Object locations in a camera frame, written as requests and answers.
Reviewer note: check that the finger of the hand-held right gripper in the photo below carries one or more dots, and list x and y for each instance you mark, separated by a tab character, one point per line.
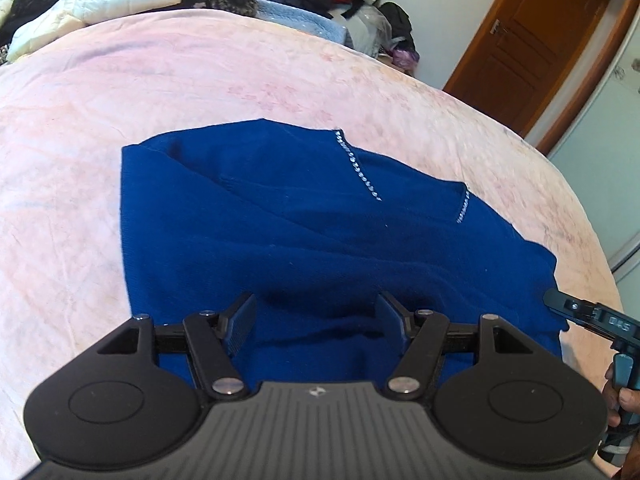
570	307

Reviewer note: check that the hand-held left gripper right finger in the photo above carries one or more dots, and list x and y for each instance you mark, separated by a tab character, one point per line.
389	320

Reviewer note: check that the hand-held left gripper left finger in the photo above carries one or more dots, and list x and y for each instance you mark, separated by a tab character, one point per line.
241	322

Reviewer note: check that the blue sweater with rhinestone trim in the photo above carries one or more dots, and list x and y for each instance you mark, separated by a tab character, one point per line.
280	220

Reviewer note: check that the person's right hand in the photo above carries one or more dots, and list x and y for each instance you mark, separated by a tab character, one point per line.
611	395

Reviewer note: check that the white wardrobe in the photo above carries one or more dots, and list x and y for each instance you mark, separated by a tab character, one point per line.
595	150

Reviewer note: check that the pink blanket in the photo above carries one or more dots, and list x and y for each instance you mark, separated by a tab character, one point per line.
125	100

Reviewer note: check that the purple bag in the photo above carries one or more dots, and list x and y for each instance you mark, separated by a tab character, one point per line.
406	57

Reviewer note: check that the brown wooden door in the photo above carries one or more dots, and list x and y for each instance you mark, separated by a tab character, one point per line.
530	35

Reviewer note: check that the clear plastic bag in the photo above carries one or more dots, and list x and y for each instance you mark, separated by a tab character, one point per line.
367	27

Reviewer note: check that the light blue towel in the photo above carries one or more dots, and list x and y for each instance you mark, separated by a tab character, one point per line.
305	20

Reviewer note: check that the dark patterned knit cloth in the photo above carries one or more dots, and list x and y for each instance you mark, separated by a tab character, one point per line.
232	0

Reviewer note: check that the black cloth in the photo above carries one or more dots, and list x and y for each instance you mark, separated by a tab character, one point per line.
30	5

